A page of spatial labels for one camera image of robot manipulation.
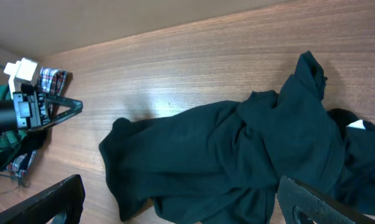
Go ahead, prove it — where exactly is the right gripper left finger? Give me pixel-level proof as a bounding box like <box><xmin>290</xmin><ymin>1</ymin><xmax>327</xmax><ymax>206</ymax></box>
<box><xmin>0</xmin><ymin>174</ymin><xmax>85</xmax><ymax>224</ymax></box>

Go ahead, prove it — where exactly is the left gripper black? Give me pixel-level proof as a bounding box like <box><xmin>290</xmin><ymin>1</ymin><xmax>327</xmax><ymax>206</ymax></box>
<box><xmin>12</xmin><ymin>91</ymin><xmax>83</xmax><ymax>129</ymax></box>

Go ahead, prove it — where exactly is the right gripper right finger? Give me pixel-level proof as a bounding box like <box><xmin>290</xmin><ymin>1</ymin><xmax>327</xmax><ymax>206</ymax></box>
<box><xmin>277</xmin><ymin>176</ymin><xmax>375</xmax><ymax>224</ymax></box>

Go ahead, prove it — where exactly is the black shirt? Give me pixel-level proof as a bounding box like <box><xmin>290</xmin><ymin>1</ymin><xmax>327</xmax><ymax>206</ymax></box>
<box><xmin>99</xmin><ymin>52</ymin><xmax>375</xmax><ymax>223</ymax></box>

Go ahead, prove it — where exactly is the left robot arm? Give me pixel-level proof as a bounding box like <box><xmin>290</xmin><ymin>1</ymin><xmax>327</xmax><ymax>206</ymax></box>
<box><xmin>0</xmin><ymin>91</ymin><xmax>83</xmax><ymax>133</ymax></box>

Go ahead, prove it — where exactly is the plaid red blue shirt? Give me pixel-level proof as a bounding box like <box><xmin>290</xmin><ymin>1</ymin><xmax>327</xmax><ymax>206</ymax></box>
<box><xmin>5</xmin><ymin>68</ymin><xmax>72</xmax><ymax>178</ymax></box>

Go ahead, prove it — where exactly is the black folded garment under green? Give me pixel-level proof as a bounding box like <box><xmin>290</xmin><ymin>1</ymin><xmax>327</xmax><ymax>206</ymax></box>
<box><xmin>0</xmin><ymin>82</ymin><xmax>48</xmax><ymax>162</ymax></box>

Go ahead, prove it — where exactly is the green folded cloth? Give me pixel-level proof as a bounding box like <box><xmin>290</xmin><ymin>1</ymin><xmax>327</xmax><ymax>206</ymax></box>
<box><xmin>0</xmin><ymin>85</ymin><xmax>27</xmax><ymax>170</ymax></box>

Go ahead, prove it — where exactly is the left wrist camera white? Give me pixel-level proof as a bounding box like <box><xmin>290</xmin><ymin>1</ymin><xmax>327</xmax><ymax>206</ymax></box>
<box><xmin>4</xmin><ymin>57</ymin><xmax>41</xmax><ymax>98</ymax></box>

